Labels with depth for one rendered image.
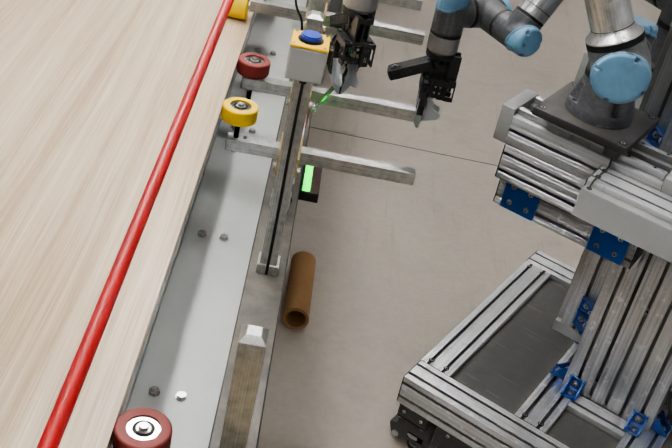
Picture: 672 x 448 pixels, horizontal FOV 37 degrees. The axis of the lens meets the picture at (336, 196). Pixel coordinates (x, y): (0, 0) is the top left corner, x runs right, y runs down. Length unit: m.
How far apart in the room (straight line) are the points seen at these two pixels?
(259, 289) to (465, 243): 1.71
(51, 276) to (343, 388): 1.39
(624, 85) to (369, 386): 1.27
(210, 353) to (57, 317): 0.47
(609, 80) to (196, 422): 1.03
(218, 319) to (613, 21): 0.98
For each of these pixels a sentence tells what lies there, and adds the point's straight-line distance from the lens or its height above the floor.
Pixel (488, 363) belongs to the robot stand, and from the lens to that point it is 2.83.
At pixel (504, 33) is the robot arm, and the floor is 1.13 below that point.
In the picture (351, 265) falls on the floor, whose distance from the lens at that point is 3.40.
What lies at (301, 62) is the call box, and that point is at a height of 1.19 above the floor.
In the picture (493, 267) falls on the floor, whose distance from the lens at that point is 3.60.
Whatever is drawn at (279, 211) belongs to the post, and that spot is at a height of 0.86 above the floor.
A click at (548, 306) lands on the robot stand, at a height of 0.21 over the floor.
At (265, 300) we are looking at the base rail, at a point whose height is 0.70.
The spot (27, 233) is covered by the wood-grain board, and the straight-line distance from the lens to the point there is 1.80.
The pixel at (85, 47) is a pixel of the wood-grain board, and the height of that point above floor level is 0.90.
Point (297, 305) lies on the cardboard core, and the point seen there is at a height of 0.08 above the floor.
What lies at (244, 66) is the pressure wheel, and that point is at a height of 0.90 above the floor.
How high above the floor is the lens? 1.95
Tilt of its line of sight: 31 degrees down
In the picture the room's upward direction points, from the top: 13 degrees clockwise
